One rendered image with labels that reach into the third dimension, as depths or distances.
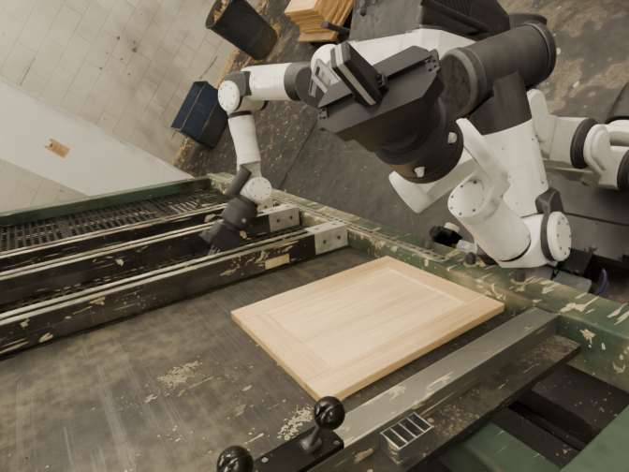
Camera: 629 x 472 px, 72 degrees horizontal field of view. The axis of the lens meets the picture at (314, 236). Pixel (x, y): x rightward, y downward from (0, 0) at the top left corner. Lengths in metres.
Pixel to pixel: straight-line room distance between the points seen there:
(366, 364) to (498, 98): 0.49
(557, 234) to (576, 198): 1.18
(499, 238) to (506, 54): 0.27
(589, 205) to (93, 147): 3.89
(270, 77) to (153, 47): 4.85
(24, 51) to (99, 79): 0.73
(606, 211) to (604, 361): 0.97
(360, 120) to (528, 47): 0.40
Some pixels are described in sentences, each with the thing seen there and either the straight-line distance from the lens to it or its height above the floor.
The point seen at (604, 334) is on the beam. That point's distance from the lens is 0.96.
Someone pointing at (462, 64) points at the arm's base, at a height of 1.38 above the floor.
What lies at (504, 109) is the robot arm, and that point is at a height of 1.29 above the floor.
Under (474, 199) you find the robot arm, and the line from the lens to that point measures 0.64.
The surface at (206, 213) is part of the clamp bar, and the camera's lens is 1.66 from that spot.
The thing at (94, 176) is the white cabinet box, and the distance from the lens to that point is 4.55.
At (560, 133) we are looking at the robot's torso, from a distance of 1.36.
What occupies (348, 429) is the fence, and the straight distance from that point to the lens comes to 0.67.
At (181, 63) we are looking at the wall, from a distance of 6.02.
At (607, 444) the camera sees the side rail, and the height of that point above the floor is 1.13.
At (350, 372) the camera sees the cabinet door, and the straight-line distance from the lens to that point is 0.80.
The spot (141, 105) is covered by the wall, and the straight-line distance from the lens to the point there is 5.93.
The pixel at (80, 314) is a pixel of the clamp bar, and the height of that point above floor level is 1.52.
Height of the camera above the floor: 1.82
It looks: 38 degrees down
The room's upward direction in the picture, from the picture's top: 62 degrees counter-clockwise
